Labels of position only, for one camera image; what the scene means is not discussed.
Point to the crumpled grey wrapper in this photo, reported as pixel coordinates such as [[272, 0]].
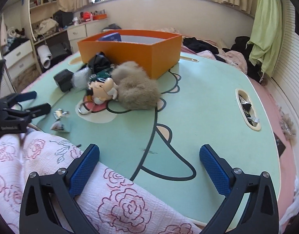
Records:
[[60, 126]]

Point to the light green curtain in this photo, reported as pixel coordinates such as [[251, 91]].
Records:
[[266, 29]]

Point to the black textured case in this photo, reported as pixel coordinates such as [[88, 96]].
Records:
[[63, 80]]

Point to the white cloth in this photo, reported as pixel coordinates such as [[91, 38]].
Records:
[[294, 209]]

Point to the white drawer cabinet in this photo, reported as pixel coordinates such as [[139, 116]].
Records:
[[77, 35]]

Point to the green black toy car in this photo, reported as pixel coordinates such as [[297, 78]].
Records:
[[103, 74]]

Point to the white paper roll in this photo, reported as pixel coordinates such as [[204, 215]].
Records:
[[44, 56]]

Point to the black shiny cloth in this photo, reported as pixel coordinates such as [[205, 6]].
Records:
[[99, 62]]

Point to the green cartoon desktop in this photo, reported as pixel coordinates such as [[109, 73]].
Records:
[[207, 102]]

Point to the white bookshelf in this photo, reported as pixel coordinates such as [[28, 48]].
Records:
[[42, 2]]

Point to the black backpack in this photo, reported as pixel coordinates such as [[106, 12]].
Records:
[[63, 19]]

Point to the beige fur pompom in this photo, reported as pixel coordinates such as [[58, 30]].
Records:
[[137, 90]]

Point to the pale pink blanket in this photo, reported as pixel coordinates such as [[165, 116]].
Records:
[[224, 58]]

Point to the small orange tray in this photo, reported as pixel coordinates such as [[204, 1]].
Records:
[[100, 16]]

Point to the dark grey bag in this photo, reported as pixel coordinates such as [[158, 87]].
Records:
[[59, 52]]

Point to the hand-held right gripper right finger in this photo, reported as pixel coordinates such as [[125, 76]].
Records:
[[215, 170]]

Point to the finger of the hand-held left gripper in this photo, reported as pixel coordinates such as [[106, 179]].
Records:
[[39, 109], [26, 96]]

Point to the white slatted wardrobe door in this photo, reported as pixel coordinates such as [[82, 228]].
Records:
[[293, 78]]

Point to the brown fuzzy item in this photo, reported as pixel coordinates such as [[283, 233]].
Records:
[[288, 126]]

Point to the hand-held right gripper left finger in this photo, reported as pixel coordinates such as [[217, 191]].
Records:
[[83, 170]]

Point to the pink bed sheet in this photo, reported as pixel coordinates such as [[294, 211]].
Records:
[[285, 170]]

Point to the grey white pompom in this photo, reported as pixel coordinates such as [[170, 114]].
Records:
[[80, 79]]

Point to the black clothes pile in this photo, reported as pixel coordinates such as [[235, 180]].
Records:
[[240, 42]]

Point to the silver foil wrapper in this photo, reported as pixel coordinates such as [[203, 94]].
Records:
[[253, 120], [59, 113]]

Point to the red toy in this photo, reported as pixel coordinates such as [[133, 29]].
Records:
[[86, 15]]

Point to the person's floral pink pants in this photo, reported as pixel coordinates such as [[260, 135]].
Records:
[[42, 165]]

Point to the white clothes heap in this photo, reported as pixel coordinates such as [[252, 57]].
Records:
[[46, 26]]

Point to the orange cardboard box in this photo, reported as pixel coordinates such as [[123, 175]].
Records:
[[164, 53]]

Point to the patterned clothes pile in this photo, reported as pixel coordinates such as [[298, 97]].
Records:
[[112, 26]]

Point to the white drawer unit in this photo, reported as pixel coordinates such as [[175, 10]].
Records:
[[20, 58]]

